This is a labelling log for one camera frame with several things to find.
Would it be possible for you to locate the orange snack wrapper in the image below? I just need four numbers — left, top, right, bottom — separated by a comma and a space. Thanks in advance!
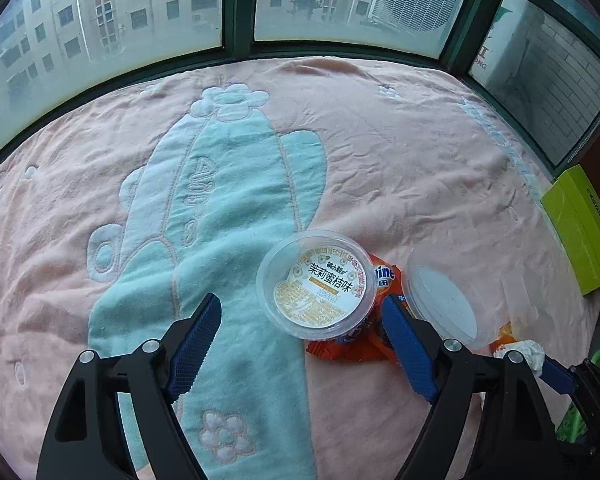
305, 254, 406, 365

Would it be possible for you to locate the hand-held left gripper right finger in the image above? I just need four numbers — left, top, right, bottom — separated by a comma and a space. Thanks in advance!
381, 294, 588, 480

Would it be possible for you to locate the round clear labelled container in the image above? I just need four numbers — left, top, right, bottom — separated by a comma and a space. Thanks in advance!
256, 230, 382, 341

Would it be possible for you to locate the green tissue box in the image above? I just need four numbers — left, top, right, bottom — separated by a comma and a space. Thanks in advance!
540, 164, 600, 297

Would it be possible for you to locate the pink printed blanket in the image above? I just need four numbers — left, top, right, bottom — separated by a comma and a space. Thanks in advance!
0, 56, 600, 480

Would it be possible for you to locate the white wrapper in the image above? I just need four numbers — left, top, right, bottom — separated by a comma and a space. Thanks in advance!
500, 339, 546, 373

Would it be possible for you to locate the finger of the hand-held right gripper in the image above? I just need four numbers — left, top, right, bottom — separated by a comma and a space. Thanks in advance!
541, 357, 576, 396

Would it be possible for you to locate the clear cup with orange residue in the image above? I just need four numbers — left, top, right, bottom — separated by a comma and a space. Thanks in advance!
492, 275, 541, 351

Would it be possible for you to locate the empty clear plastic cup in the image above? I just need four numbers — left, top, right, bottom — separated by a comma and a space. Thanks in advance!
402, 247, 497, 351

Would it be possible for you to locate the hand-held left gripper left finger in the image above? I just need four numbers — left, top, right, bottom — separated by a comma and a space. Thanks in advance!
36, 292, 222, 480

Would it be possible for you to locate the dark green window frame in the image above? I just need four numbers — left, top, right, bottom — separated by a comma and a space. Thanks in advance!
0, 0, 600, 171

